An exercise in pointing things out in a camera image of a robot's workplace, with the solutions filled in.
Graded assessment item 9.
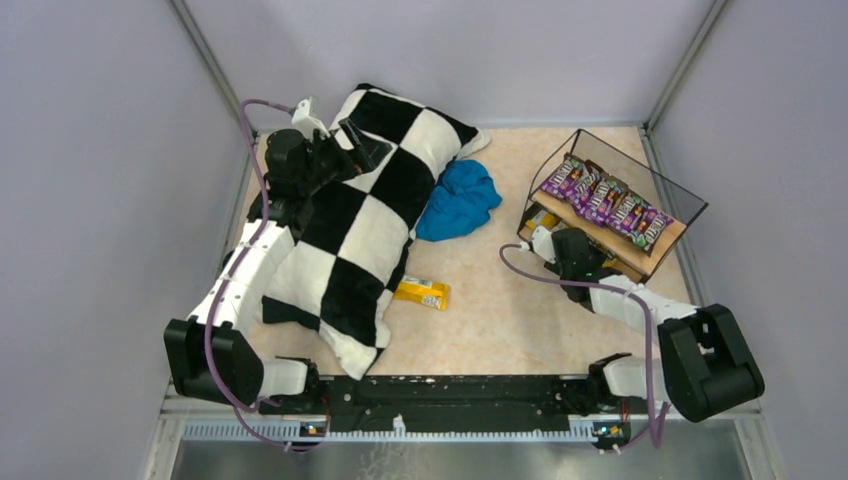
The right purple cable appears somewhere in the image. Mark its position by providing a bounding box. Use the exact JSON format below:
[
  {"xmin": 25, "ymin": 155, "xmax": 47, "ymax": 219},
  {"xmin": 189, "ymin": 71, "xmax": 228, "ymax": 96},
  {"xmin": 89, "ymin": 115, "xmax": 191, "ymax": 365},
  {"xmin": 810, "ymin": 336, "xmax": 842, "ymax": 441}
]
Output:
[{"xmin": 498, "ymin": 243, "xmax": 672, "ymax": 455}]

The purple candy bag on shelf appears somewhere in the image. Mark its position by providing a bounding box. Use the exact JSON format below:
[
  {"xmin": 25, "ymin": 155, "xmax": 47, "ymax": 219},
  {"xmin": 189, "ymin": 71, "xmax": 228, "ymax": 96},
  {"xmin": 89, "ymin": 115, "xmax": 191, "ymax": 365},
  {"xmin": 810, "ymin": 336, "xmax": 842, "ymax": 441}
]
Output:
[{"xmin": 539, "ymin": 153, "xmax": 585, "ymax": 199}]

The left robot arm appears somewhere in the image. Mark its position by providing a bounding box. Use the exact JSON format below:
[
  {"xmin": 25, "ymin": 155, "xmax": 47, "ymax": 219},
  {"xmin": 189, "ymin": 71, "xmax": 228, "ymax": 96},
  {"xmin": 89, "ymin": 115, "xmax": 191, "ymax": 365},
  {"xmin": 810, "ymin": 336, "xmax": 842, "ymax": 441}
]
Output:
[{"xmin": 164, "ymin": 119, "xmax": 392, "ymax": 411}]

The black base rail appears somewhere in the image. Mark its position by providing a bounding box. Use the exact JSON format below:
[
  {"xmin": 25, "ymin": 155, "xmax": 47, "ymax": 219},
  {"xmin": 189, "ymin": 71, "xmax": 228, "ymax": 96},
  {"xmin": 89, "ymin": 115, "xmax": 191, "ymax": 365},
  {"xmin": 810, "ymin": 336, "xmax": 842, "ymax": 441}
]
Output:
[{"xmin": 158, "ymin": 373, "xmax": 763, "ymax": 445}]

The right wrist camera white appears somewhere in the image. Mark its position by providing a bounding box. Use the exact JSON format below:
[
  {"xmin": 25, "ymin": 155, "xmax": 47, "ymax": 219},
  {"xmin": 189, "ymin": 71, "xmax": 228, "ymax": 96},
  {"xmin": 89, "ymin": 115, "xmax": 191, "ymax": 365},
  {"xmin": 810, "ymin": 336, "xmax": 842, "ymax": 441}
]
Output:
[{"xmin": 530, "ymin": 225, "xmax": 556, "ymax": 263}]

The purple cable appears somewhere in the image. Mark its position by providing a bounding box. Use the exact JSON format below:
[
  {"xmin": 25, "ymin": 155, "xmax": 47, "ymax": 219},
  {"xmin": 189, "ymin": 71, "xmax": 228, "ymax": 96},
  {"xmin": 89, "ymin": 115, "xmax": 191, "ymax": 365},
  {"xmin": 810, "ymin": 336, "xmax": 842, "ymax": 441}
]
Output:
[
  {"xmin": 201, "ymin": 99, "xmax": 326, "ymax": 453},
  {"xmin": 498, "ymin": 243, "xmax": 672, "ymax": 455}
]

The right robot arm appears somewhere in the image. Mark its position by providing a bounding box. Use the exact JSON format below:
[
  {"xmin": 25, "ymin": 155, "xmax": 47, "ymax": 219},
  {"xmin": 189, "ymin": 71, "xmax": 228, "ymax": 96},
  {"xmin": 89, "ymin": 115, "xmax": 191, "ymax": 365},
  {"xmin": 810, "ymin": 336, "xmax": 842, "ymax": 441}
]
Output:
[{"xmin": 531, "ymin": 227, "xmax": 765, "ymax": 422}]

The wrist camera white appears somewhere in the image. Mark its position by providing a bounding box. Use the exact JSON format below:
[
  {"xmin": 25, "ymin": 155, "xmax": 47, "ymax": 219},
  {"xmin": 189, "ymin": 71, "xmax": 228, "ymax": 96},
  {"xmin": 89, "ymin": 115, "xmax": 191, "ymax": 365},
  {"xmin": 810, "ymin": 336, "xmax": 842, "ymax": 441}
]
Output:
[
  {"xmin": 291, "ymin": 96, "xmax": 330, "ymax": 141},
  {"xmin": 530, "ymin": 225, "xmax": 556, "ymax": 263}
]

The blue crumpled cloth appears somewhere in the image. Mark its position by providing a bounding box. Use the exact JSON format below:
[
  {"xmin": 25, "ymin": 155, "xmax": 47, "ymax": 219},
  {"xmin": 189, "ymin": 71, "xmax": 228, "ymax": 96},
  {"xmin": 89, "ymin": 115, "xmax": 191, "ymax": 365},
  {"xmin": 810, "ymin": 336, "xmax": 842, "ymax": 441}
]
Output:
[{"xmin": 415, "ymin": 159, "xmax": 503, "ymax": 242}]

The yellow candy bag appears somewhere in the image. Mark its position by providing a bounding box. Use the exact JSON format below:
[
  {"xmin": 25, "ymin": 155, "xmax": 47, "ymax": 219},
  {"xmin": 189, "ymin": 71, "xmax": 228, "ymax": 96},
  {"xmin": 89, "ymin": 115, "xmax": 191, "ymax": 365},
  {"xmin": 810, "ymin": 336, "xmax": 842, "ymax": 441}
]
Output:
[
  {"xmin": 393, "ymin": 275, "xmax": 450, "ymax": 311},
  {"xmin": 525, "ymin": 210, "xmax": 560, "ymax": 231}
]

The wire and wood shelf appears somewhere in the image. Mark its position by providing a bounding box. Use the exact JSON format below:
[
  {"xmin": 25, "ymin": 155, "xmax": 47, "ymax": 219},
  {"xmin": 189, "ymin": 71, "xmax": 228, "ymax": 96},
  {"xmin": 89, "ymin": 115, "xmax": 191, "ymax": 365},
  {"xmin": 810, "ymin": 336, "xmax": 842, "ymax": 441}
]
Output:
[{"xmin": 516, "ymin": 128, "xmax": 709, "ymax": 285}]

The black white checkered pillow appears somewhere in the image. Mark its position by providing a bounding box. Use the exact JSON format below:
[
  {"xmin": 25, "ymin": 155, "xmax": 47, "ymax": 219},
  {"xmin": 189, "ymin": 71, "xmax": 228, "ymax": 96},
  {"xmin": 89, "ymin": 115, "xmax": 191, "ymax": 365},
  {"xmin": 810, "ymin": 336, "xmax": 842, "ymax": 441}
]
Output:
[{"xmin": 262, "ymin": 83, "xmax": 491, "ymax": 380}]

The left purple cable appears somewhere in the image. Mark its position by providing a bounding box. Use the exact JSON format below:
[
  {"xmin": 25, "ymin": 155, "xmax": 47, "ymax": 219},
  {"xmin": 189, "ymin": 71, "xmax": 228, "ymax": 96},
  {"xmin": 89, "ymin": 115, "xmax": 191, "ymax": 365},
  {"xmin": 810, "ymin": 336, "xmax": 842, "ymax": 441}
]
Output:
[{"xmin": 201, "ymin": 99, "xmax": 326, "ymax": 453}]

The purple candy bag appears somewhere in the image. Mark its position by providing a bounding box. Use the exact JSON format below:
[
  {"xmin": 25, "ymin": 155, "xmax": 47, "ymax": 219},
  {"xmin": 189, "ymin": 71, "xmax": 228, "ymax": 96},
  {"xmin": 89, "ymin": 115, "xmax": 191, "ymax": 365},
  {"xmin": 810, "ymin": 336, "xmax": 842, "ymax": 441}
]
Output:
[
  {"xmin": 583, "ymin": 174, "xmax": 628, "ymax": 226},
  {"xmin": 539, "ymin": 153, "xmax": 585, "ymax": 199},
  {"xmin": 606, "ymin": 191, "xmax": 652, "ymax": 236},
  {"xmin": 630, "ymin": 207, "xmax": 675, "ymax": 254},
  {"xmin": 565, "ymin": 160, "xmax": 604, "ymax": 215}
]

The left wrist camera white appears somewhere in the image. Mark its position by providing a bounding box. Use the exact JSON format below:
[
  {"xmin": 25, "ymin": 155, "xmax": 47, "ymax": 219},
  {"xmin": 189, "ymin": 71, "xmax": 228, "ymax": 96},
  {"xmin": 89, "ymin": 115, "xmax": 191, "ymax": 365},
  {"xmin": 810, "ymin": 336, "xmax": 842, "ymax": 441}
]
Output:
[{"xmin": 291, "ymin": 96, "xmax": 330, "ymax": 141}]

